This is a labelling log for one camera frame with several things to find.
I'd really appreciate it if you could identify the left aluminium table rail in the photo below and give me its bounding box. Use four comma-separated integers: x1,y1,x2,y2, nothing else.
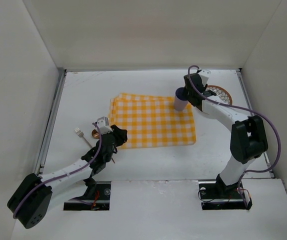
32,67,67,175

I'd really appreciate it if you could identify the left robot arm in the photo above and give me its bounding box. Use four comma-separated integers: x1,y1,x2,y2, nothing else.
7,123,128,229

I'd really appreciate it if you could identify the patterned ceramic plate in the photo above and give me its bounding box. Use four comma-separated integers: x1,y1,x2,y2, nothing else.
206,85,233,105

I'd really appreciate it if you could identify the copper spoon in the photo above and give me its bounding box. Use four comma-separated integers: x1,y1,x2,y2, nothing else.
90,129,116,165

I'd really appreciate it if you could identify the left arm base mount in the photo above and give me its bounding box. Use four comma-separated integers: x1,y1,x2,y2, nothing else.
63,179,112,211

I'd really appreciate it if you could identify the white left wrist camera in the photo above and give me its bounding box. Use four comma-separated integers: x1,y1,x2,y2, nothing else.
96,116,113,135

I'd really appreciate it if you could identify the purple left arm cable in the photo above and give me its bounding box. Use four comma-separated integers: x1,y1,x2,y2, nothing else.
12,121,103,220

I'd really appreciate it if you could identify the silver copper fork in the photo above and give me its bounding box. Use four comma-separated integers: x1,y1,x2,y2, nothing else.
74,127,93,148

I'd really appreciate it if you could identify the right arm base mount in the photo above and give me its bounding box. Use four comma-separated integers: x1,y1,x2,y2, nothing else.
197,180,253,211

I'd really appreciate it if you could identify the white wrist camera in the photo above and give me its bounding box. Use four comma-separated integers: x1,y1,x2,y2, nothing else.
197,69,211,85
96,116,113,135

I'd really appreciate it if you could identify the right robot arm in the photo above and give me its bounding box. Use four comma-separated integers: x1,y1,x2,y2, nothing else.
184,73,268,187

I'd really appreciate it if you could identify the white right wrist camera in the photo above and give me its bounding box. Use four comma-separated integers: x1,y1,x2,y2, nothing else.
197,69,211,85

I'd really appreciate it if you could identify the yellow white checkered cloth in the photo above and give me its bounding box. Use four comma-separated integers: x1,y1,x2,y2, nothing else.
108,93,197,149

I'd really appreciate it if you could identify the lavender paper cup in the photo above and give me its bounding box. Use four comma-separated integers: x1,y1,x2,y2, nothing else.
173,87,189,112

